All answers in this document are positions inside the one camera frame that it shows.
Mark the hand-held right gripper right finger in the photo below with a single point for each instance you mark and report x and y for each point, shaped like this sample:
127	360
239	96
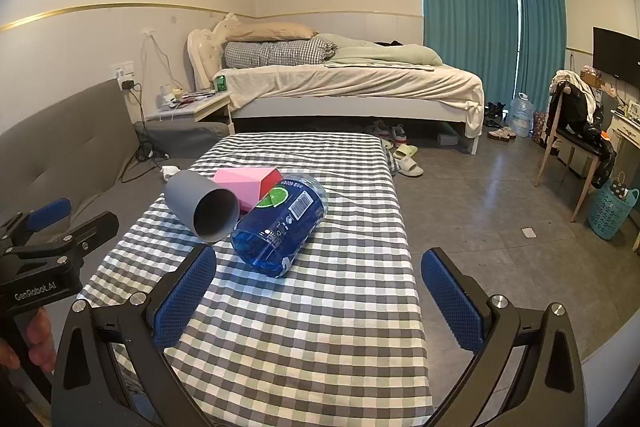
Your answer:
450	302

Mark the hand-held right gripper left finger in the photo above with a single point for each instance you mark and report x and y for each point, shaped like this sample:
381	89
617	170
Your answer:
184	299

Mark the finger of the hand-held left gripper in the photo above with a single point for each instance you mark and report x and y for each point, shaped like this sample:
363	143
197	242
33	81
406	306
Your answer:
49	213
97	224

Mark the grey cup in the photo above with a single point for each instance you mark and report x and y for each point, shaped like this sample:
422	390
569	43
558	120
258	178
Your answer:
186	198

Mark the person's left hand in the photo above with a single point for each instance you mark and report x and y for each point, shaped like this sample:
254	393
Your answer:
42	339

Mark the grey sofa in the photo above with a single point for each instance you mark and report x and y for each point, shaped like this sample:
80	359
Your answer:
60	147

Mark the white paper scrap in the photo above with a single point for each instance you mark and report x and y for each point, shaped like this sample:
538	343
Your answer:
529	233

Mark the blue plastic bottle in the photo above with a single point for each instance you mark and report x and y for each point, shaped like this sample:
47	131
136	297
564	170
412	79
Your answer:
280	232

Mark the pink and red box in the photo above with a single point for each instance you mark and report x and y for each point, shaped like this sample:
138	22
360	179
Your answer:
240	187

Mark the checkered tablecloth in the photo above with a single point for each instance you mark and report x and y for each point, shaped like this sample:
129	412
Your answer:
310	332

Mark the beige slipper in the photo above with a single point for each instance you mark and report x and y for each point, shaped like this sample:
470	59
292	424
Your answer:
409	167

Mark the light green slipper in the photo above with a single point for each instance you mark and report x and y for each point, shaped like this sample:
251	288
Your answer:
406	151

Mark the white nightstand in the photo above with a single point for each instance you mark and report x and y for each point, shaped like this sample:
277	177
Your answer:
210	106

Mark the white sneakers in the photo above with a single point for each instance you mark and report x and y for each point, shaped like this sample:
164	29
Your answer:
501	134

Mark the shoes under bed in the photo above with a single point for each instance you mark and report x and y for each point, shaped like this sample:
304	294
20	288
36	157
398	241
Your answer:
392	131

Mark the blue laundry basket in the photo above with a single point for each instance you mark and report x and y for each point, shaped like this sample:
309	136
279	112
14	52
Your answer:
607	212

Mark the green can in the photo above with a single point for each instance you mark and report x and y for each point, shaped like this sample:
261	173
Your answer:
220	84

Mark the black shoes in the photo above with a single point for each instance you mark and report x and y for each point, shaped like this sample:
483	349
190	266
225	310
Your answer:
494	112

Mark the patterned gift bag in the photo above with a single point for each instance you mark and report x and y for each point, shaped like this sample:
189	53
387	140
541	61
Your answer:
540	127

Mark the large water jug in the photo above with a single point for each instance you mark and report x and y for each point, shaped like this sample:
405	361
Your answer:
521	117

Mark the wooden chair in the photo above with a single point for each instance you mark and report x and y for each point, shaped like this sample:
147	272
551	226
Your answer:
575	142

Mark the white bed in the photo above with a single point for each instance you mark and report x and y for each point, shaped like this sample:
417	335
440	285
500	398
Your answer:
350	108

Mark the black jacket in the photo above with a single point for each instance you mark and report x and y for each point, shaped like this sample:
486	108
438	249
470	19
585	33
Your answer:
575	107

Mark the beige bed sheet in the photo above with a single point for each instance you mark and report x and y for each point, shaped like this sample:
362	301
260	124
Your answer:
350	82

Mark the checkered quilt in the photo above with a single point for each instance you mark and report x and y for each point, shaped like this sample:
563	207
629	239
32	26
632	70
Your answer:
275	53

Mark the beige pillow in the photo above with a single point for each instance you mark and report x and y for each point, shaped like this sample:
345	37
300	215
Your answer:
265	32

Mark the light green blanket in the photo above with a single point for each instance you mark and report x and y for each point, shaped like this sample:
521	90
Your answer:
380	55

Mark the white garment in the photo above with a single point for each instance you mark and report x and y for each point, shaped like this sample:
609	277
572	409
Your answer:
582	82

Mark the dark clothing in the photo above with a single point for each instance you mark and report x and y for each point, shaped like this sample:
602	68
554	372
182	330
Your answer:
389	43

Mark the narrow teal curtain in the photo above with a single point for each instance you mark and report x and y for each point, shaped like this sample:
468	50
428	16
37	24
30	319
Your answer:
542	37

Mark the wide teal curtain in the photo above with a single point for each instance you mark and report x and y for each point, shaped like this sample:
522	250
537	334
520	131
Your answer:
465	12

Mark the black television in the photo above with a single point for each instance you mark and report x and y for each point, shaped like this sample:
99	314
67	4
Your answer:
615	52

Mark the wall socket with charger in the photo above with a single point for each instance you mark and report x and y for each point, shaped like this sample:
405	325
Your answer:
125	74

